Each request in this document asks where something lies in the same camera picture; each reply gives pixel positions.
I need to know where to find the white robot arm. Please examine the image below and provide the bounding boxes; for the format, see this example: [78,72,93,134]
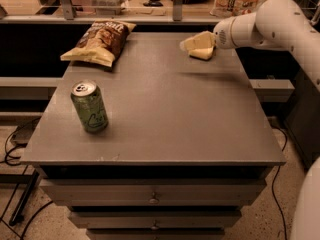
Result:
[180,0,320,240]

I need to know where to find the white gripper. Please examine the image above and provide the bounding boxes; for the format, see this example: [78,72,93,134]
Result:
[180,17,234,51]

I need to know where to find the green soda can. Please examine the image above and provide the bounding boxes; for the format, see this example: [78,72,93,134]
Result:
[71,80,108,133]

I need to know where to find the brown chip bag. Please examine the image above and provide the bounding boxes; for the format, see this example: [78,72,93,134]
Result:
[60,19,136,67]

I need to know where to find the yellow sponge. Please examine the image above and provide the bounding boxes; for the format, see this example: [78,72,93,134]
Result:
[188,47,214,60]

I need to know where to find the black cable right floor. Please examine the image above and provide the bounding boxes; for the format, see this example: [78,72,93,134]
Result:
[270,125,289,240]

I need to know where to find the grey drawer cabinet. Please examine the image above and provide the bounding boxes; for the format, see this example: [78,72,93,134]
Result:
[22,33,285,240]

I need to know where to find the black cables left floor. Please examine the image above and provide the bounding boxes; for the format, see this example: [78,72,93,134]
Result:
[0,117,54,240]

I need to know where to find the grey metal railing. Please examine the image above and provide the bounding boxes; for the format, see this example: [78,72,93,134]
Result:
[0,0,320,26]

